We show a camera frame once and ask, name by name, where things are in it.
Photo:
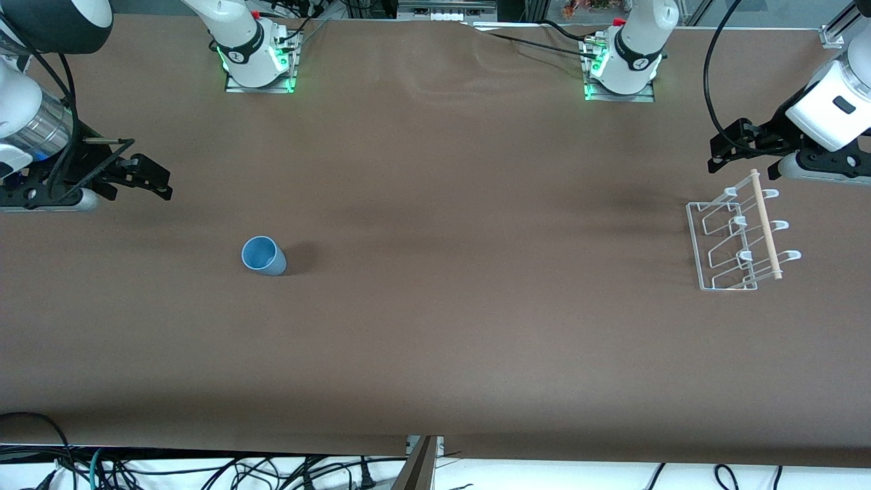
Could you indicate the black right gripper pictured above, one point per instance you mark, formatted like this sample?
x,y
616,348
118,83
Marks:
x,y
80,163

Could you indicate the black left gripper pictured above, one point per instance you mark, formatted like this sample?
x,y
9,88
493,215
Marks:
x,y
774,132

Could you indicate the blue plastic cup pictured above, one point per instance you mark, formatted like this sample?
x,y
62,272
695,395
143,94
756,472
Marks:
x,y
262,255

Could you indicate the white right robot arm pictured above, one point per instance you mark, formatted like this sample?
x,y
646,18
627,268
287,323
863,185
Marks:
x,y
238,41

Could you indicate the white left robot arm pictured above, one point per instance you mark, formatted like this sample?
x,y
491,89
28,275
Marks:
x,y
633,68

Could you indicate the white power strip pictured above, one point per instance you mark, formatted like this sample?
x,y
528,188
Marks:
x,y
448,17

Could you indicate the brown table cover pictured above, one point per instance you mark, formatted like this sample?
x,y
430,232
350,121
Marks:
x,y
435,306

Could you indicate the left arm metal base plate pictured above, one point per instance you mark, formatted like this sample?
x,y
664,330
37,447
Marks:
x,y
619,98

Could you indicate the aluminium frame profile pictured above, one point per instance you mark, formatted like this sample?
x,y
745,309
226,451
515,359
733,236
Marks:
x,y
835,30

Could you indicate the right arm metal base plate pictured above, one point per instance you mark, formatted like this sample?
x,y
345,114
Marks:
x,y
262,89

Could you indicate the brown angled post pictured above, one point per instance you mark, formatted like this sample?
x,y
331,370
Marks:
x,y
416,469

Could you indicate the small metal table bracket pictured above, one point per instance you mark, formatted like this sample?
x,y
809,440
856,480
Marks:
x,y
441,446

